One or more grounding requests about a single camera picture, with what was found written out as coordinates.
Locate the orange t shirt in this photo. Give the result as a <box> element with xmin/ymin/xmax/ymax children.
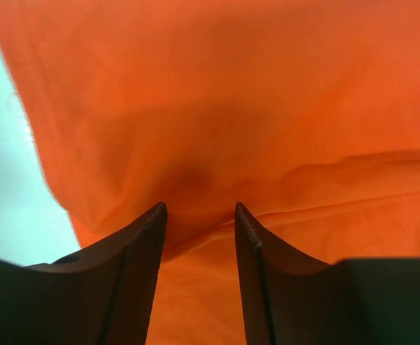
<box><xmin>0</xmin><ymin>1</ymin><xmax>420</xmax><ymax>344</ymax></box>

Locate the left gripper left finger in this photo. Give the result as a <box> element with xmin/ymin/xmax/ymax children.
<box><xmin>22</xmin><ymin>203</ymin><xmax>167</xmax><ymax>344</ymax></box>

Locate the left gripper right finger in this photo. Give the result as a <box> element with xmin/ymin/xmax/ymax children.
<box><xmin>234</xmin><ymin>202</ymin><xmax>339</xmax><ymax>344</ymax></box>

